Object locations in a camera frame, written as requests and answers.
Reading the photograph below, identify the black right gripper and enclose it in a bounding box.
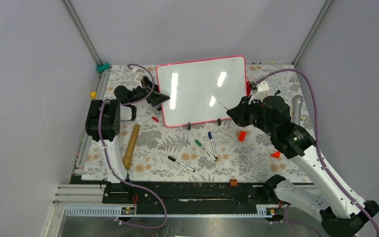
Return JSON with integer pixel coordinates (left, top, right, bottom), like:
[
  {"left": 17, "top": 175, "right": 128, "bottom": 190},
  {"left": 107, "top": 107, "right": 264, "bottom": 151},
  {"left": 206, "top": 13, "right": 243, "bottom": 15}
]
[{"left": 227, "top": 94, "right": 276, "bottom": 136}]

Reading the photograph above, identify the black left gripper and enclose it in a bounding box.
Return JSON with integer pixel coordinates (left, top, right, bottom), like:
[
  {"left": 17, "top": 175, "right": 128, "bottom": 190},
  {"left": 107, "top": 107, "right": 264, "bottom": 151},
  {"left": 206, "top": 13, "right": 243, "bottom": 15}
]
[{"left": 128, "top": 76, "right": 169, "bottom": 106}]

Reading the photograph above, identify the pink framed whiteboard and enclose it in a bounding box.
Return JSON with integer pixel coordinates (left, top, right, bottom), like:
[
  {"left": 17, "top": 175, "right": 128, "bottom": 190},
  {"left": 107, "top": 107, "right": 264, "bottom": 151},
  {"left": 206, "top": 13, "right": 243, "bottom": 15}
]
[{"left": 156, "top": 55, "right": 246, "bottom": 127}]

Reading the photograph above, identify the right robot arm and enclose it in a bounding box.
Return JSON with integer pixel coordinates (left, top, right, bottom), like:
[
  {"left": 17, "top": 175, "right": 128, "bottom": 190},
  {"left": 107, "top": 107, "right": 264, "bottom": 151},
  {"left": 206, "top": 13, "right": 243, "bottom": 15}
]
[{"left": 227, "top": 96, "right": 379, "bottom": 237}]

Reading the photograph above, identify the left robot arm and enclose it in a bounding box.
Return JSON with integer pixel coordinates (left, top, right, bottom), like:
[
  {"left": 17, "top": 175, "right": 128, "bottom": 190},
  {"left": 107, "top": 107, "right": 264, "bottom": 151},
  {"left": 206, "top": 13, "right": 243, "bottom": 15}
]
[{"left": 85, "top": 76, "right": 170, "bottom": 183}]

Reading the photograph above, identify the small orange red block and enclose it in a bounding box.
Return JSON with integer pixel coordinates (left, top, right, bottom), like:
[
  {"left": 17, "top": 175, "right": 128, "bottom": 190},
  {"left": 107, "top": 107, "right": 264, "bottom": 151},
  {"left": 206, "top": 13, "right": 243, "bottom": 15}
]
[{"left": 238, "top": 131, "right": 247, "bottom": 142}]

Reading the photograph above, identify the red rectangular block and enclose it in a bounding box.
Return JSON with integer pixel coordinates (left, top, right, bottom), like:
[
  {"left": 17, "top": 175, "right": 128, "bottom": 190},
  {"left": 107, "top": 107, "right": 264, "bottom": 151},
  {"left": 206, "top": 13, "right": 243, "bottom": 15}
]
[{"left": 246, "top": 81, "right": 251, "bottom": 96}]

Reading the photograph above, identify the blue capped marker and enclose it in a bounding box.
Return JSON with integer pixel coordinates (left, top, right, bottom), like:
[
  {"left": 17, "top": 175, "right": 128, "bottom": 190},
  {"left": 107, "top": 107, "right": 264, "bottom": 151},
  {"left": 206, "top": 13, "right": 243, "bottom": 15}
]
[{"left": 208, "top": 131, "right": 218, "bottom": 159}]

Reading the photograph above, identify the red triangular block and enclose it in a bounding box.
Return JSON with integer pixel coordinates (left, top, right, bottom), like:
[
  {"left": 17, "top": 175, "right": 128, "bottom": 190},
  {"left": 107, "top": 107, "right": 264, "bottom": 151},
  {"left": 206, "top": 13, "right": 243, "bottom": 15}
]
[{"left": 270, "top": 152, "right": 281, "bottom": 159}]

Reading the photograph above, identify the silver microphone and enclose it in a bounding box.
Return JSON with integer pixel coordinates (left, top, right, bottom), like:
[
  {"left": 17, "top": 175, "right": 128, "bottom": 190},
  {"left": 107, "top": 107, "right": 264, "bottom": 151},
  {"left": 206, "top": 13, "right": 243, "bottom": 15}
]
[{"left": 292, "top": 95, "right": 303, "bottom": 125}]

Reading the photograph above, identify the green capped marker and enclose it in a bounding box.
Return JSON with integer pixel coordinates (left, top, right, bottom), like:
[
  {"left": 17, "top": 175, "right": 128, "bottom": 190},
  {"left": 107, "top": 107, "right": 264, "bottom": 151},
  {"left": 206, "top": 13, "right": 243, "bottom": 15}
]
[{"left": 195, "top": 140, "right": 217, "bottom": 162}]

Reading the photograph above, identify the black capped marker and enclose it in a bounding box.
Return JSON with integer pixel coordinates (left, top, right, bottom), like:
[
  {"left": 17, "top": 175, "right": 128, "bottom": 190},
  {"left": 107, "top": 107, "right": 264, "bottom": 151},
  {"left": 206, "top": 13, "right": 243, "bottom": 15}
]
[{"left": 168, "top": 156, "right": 195, "bottom": 172}]

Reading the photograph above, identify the teal corner clamp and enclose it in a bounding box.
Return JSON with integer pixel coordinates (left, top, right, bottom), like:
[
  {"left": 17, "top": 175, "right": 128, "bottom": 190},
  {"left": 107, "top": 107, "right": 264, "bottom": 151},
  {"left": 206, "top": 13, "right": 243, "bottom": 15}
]
[{"left": 96, "top": 62, "right": 111, "bottom": 73}]

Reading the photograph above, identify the wooden rolling pin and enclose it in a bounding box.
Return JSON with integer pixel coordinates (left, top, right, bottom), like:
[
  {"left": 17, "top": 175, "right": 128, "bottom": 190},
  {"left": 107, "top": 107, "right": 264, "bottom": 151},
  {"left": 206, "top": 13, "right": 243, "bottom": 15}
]
[{"left": 122, "top": 124, "right": 140, "bottom": 171}]

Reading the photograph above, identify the brown small cube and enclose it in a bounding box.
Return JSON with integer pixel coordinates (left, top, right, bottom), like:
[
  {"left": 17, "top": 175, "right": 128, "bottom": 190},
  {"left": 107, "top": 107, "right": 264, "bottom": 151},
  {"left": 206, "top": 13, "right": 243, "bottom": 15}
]
[{"left": 229, "top": 179, "right": 238, "bottom": 187}]

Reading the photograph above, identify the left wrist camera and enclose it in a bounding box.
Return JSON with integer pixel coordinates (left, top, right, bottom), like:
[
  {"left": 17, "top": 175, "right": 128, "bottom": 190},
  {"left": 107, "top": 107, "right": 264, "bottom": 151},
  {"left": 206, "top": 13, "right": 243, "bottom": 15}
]
[{"left": 132, "top": 68, "right": 145, "bottom": 88}]

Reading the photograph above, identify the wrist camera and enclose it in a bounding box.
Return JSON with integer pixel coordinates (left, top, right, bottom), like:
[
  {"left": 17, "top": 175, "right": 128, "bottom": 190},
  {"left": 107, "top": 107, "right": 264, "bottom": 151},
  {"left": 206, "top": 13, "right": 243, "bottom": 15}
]
[
  {"left": 132, "top": 68, "right": 145, "bottom": 88},
  {"left": 249, "top": 81, "right": 270, "bottom": 104}
]

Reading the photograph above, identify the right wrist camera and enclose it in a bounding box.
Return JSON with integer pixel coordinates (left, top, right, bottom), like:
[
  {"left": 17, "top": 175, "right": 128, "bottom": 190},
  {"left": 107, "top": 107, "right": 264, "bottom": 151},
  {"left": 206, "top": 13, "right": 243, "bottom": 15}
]
[{"left": 249, "top": 81, "right": 270, "bottom": 104}]

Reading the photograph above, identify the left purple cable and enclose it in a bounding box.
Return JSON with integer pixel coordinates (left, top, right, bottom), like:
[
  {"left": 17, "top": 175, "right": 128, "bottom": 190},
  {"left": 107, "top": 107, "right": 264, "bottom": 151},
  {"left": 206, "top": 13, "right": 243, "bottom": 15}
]
[{"left": 98, "top": 64, "right": 168, "bottom": 230}]

